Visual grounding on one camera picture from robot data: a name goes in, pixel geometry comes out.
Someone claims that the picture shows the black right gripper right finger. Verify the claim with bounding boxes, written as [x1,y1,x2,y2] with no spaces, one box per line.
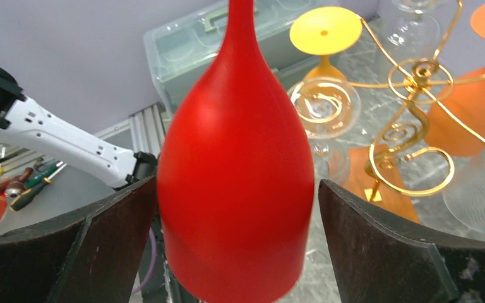
[318,180,485,302]

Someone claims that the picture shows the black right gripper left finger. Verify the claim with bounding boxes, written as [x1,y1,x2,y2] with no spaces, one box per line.
[0,177,158,302]

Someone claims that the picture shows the gold wire rack wooden base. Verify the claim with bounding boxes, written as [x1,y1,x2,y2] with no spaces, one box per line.
[301,0,485,225]

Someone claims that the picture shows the clear wine glass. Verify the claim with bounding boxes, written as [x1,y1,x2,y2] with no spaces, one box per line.
[287,76,361,184]
[380,1,446,62]
[442,150,485,233]

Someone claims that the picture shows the red plastic wine glass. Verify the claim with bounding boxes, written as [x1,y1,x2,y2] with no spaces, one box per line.
[157,1,314,302]

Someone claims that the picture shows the orange plastic wine glass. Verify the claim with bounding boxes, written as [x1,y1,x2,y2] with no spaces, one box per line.
[424,4,485,157]

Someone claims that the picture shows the yellow plastic wine glass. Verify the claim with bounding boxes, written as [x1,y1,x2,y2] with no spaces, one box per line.
[289,6,362,80]

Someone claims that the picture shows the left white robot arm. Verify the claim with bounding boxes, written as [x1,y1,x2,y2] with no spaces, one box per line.
[0,68,157,190]

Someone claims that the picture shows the clear plastic storage bin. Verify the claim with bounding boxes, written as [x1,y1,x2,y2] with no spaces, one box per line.
[143,0,339,114]

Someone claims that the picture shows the green handled screwdriver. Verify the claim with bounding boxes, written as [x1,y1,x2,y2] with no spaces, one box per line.
[9,162,67,211]

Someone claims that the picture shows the red handled tool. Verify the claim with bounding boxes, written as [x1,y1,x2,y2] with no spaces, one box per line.
[0,167,34,198]

